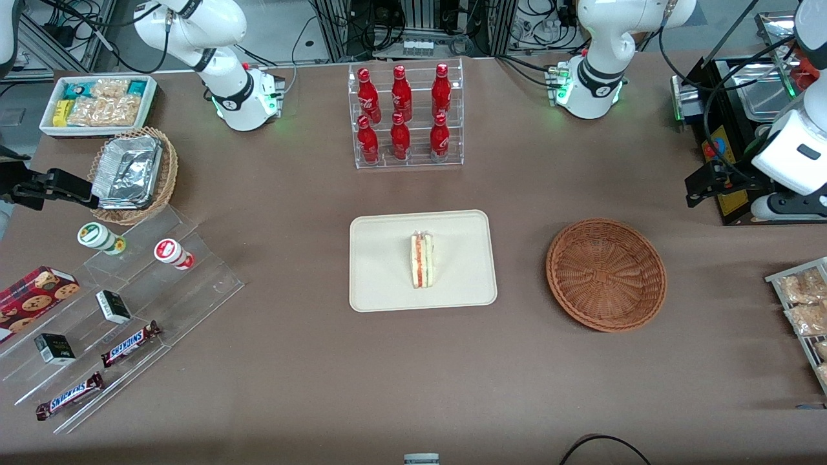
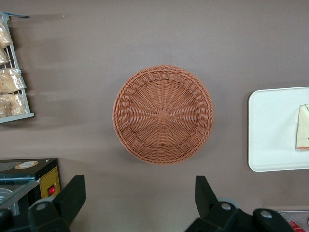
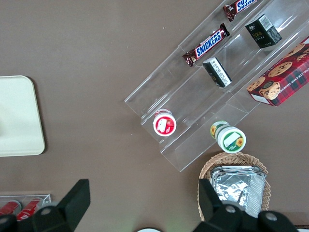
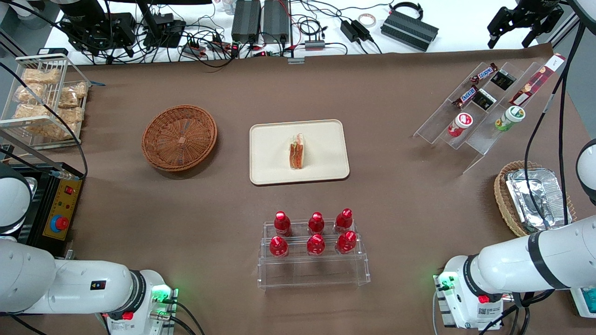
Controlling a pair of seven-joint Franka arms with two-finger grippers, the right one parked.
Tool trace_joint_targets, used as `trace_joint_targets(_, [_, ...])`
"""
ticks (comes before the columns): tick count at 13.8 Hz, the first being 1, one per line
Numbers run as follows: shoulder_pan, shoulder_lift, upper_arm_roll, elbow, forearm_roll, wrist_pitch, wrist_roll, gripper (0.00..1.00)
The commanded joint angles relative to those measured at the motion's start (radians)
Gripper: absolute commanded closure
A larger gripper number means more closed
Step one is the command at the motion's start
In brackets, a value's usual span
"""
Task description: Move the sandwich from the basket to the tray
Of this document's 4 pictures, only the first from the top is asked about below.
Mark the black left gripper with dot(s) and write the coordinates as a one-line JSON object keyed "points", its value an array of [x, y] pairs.
{"points": [[736, 183]]}

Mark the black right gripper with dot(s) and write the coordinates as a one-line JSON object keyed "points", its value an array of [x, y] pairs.
{"points": [[14, 189]]}

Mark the triangular sandwich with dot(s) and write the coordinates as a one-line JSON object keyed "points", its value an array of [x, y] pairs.
{"points": [[422, 261]]}

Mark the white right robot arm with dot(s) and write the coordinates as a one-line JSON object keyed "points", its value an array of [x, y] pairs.
{"points": [[219, 39]]}

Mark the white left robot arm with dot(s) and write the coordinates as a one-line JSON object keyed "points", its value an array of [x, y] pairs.
{"points": [[601, 39]]}

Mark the light wicker basket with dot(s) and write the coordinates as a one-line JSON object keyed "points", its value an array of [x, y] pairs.
{"points": [[169, 174]]}

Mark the brown wicker basket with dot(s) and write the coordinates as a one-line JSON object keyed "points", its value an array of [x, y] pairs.
{"points": [[604, 278]]}

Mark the cream plastic tray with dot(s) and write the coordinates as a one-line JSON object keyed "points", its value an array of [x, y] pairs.
{"points": [[381, 265]]}

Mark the red appliance knob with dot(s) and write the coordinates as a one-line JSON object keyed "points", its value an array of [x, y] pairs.
{"points": [[709, 150]]}

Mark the green lid drink cup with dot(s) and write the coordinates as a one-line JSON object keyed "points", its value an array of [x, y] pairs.
{"points": [[95, 236]]}

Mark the stack of foil containers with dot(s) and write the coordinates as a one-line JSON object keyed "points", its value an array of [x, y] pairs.
{"points": [[126, 171]]}

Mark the white rectangular snack bin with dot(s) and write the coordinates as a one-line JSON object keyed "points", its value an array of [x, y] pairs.
{"points": [[97, 132]]}

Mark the black food warmer appliance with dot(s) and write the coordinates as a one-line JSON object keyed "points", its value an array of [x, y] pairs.
{"points": [[694, 113]]}

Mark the yellow snack packet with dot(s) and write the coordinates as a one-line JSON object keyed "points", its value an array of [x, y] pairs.
{"points": [[61, 113]]}

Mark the steel warmer pan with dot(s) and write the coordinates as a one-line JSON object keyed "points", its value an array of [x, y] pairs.
{"points": [[762, 97], [761, 134]]}

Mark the large clear cracker bag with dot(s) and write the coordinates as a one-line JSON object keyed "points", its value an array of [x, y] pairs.
{"points": [[106, 112]]}

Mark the clear bag of crackers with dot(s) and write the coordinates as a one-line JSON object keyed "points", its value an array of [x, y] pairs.
{"points": [[111, 87]]}

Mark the red cookie box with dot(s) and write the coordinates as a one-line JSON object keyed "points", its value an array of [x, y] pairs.
{"points": [[32, 300]]}

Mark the red lid drink cup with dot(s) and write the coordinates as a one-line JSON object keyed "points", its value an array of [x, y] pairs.
{"points": [[171, 252]]}

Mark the small teal snack packet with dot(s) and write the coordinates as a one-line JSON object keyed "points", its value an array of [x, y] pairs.
{"points": [[137, 87]]}

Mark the small black box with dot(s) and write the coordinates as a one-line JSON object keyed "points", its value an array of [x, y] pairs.
{"points": [[55, 349], [113, 307]]}

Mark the clear bag of snacks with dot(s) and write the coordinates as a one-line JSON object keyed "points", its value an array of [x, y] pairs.
{"points": [[801, 287], [807, 320]]}

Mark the red sausages on skewers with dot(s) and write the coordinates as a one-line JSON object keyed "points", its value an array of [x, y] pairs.
{"points": [[807, 72]]}

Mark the clear acrylic stepped display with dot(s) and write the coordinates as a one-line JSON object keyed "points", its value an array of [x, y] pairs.
{"points": [[194, 290]]}

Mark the brown snickers bar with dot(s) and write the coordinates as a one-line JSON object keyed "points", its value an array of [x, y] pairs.
{"points": [[129, 344], [70, 396]]}

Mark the clear acrylic bottle rack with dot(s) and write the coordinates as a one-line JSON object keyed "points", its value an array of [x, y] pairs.
{"points": [[452, 161]]}

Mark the red cola bottle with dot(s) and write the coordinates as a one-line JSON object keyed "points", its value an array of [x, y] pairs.
{"points": [[367, 142], [400, 139], [441, 92], [401, 93], [367, 97], [439, 137]]}

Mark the white power strip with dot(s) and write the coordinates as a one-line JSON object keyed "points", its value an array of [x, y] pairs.
{"points": [[418, 47]]}

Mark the grey box at table edge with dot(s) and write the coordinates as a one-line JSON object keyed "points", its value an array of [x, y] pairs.
{"points": [[421, 459]]}

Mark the grey metal shelf frame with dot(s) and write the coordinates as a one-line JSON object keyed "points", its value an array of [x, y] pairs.
{"points": [[39, 45]]}

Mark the aluminium frame rack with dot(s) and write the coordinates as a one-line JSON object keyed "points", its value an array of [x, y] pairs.
{"points": [[336, 29]]}

